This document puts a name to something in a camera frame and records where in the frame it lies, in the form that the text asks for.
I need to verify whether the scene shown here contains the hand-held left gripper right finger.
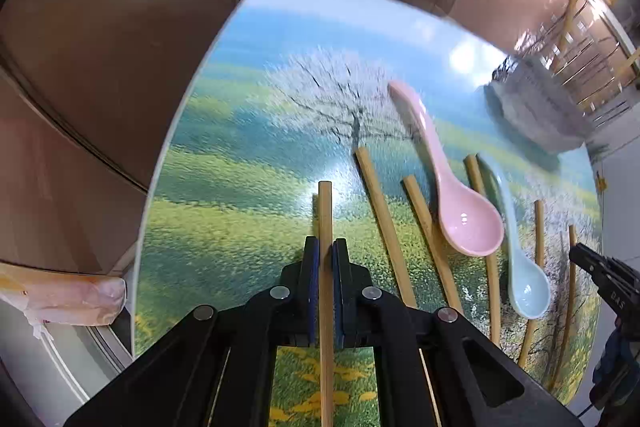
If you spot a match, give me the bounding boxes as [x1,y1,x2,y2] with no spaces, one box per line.
[332,238,586,427]

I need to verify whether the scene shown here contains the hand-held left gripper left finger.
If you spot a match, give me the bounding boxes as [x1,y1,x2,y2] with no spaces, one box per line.
[62,237,321,427]

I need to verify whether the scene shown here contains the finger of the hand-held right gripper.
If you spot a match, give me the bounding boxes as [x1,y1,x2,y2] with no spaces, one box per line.
[569,242,640,324]
[591,321,637,407]

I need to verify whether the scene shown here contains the light blue ceramic spoon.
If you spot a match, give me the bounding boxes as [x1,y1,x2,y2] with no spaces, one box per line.
[477,152,552,320]

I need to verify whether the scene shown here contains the pink ceramic spoon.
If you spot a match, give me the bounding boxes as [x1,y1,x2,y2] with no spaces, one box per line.
[388,80,505,257]

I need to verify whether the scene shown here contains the metal wire utensil rack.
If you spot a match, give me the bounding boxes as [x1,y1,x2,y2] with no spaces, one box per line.
[492,0,640,152]

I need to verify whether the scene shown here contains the grey printed cloth bag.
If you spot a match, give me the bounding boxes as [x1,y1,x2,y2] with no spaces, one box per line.
[481,56,593,154]

